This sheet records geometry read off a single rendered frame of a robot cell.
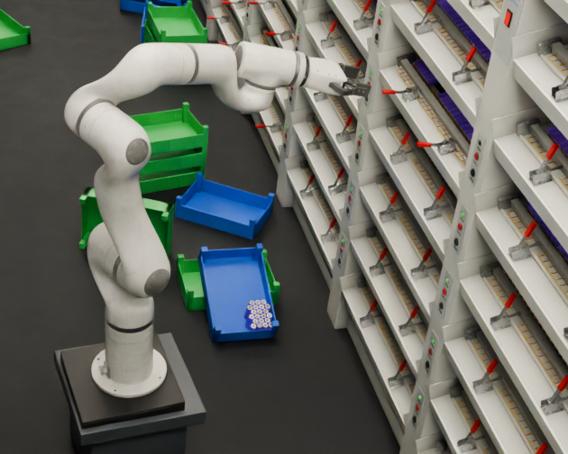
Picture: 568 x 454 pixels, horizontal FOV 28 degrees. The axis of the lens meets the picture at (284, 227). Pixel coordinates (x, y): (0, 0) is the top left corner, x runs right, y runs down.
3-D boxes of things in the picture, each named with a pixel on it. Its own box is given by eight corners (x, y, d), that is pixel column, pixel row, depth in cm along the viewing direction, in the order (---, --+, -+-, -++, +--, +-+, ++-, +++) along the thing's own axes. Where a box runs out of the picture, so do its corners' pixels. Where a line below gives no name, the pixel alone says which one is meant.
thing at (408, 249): (432, 330, 285) (426, 289, 277) (361, 198, 333) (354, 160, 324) (508, 307, 287) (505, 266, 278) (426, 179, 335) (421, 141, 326)
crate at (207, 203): (174, 216, 403) (175, 197, 398) (197, 189, 419) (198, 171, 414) (252, 240, 396) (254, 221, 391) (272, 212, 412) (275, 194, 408)
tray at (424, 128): (461, 204, 264) (458, 172, 258) (380, 83, 311) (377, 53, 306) (542, 181, 266) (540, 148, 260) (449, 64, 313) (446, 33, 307)
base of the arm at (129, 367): (106, 406, 277) (105, 351, 266) (80, 356, 290) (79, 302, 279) (178, 385, 285) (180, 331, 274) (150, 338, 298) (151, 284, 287)
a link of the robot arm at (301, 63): (279, 75, 272) (290, 77, 273) (288, 92, 265) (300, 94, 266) (290, 43, 268) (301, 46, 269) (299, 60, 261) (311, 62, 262)
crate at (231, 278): (274, 337, 354) (279, 325, 347) (211, 342, 348) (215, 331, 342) (258, 255, 369) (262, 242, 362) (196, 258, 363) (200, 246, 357)
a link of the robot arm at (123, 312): (123, 340, 270) (123, 262, 256) (79, 299, 280) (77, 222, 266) (164, 320, 277) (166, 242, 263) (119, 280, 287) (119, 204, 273)
